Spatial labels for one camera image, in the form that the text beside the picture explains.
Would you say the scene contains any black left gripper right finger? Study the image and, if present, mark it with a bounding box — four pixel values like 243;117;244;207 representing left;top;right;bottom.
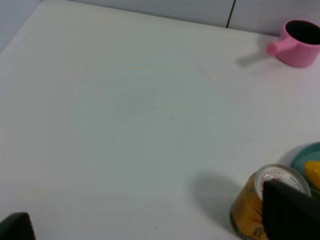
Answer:
262;180;320;240

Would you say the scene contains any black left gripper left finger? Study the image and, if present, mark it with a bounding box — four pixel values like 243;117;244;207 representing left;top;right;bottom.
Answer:
0;212;36;240

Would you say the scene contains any yellow drink can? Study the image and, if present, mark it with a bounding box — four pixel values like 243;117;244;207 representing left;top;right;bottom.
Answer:
230;163;311;240

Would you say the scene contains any yellow toy corn cob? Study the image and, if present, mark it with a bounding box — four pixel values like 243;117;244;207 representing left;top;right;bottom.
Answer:
304;160;320;190

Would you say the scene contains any round teal plate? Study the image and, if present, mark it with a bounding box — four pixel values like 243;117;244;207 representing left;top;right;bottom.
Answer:
290;142;320;199

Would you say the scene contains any pink cup with handle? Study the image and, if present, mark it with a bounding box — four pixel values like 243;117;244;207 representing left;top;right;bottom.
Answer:
265;19;320;68

